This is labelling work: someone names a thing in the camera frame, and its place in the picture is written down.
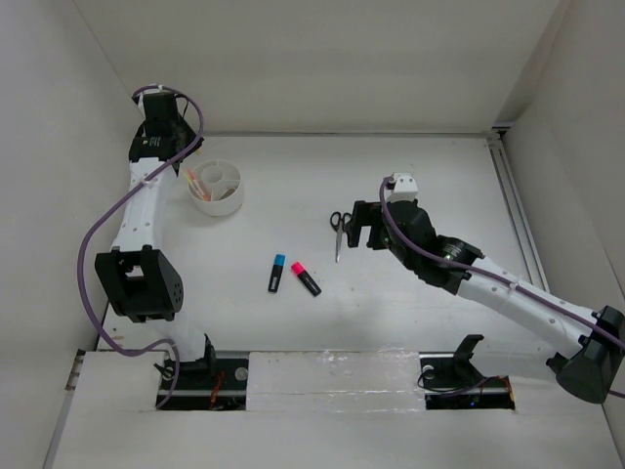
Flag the yellow thin highlighter pen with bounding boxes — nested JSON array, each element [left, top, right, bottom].
[[186, 174, 210, 201]]

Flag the pink cap black marker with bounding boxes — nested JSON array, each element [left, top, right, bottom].
[[291, 262, 321, 297]]

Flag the tan eraser block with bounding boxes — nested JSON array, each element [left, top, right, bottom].
[[221, 189, 237, 200]]

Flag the blue cap black marker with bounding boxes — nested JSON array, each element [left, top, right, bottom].
[[268, 254, 285, 293]]

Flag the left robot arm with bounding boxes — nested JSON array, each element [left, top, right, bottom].
[[95, 85, 218, 388]]

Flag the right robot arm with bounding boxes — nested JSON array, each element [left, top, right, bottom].
[[346, 200, 624, 404]]

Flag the white round compartment container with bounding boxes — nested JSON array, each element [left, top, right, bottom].
[[187, 159, 245, 217]]

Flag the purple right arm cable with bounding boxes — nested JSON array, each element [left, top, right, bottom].
[[379, 176, 625, 402]]

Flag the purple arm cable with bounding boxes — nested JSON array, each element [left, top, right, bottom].
[[77, 84, 206, 409], [379, 176, 625, 402]]

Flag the black handled scissors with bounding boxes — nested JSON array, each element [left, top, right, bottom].
[[329, 211, 352, 263]]

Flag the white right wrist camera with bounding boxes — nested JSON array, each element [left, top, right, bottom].
[[384, 172, 418, 203]]

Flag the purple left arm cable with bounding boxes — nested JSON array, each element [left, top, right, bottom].
[[77, 84, 206, 409]]

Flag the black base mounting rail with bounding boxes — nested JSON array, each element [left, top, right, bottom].
[[156, 351, 516, 413]]

